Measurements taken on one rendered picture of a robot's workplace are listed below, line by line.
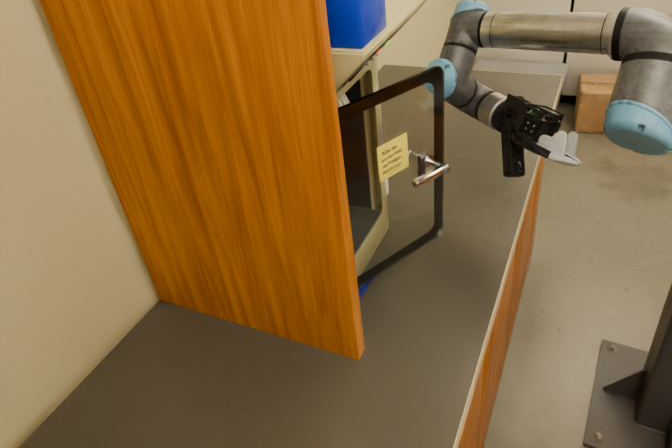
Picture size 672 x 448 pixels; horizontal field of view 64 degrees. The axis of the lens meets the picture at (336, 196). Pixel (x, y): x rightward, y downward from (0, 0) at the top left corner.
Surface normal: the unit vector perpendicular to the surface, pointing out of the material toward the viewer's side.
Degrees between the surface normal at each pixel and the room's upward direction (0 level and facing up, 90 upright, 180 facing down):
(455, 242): 0
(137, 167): 90
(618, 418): 0
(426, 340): 0
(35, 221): 90
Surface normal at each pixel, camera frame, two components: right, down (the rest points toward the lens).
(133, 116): -0.42, 0.55
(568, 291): -0.11, -0.82
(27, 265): 0.90, 0.15
